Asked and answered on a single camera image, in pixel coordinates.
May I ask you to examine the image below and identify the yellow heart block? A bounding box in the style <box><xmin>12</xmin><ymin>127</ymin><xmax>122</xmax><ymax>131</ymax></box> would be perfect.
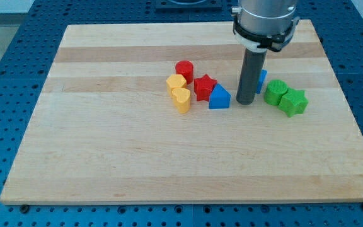
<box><xmin>171</xmin><ymin>88</ymin><xmax>191</xmax><ymax>114</ymax></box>

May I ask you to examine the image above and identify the yellow hexagon block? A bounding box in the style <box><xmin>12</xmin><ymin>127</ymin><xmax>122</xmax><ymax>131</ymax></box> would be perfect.
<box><xmin>166</xmin><ymin>74</ymin><xmax>187</xmax><ymax>96</ymax></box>

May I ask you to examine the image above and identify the red cylinder block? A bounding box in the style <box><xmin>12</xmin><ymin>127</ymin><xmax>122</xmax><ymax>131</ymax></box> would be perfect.
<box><xmin>175</xmin><ymin>61</ymin><xmax>194</xmax><ymax>84</ymax></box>

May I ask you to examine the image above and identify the wooden board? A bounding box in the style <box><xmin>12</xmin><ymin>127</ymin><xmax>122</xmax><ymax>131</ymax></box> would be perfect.
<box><xmin>0</xmin><ymin>20</ymin><xmax>363</xmax><ymax>205</ymax></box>

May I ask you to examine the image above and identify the green cylinder block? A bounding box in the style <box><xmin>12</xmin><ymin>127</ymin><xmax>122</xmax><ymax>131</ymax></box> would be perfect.
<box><xmin>264</xmin><ymin>79</ymin><xmax>289</xmax><ymax>106</ymax></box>

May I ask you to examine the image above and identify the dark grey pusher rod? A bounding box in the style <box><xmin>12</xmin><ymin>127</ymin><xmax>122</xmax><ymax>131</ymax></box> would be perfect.
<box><xmin>236</xmin><ymin>49</ymin><xmax>267</xmax><ymax>105</ymax></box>

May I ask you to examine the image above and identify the green star block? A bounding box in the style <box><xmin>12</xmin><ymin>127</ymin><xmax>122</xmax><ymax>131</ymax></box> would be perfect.
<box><xmin>278</xmin><ymin>88</ymin><xmax>308</xmax><ymax>117</ymax></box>

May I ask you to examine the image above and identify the blue cube block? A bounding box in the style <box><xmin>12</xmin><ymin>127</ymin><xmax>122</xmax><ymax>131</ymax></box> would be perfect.
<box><xmin>256</xmin><ymin>69</ymin><xmax>267</xmax><ymax>94</ymax></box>

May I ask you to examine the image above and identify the blue triangle block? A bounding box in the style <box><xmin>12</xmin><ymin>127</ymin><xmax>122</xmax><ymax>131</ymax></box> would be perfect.
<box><xmin>209</xmin><ymin>83</ymin><xmax>231</xmax><ymax>109</ymax></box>

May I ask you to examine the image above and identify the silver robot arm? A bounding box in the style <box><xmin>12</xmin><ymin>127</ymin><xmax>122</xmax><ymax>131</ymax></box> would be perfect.
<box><xmin>231</xmin><ymin>0</ymin><xmax>299</xmax><ymax>105</ymax></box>

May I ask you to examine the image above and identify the red star block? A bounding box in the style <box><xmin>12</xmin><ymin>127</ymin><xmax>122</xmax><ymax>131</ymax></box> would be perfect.
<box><xmin>193</xmin><ymin>74</ymin><xmax>217</xmax><ymax>101</ymax></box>

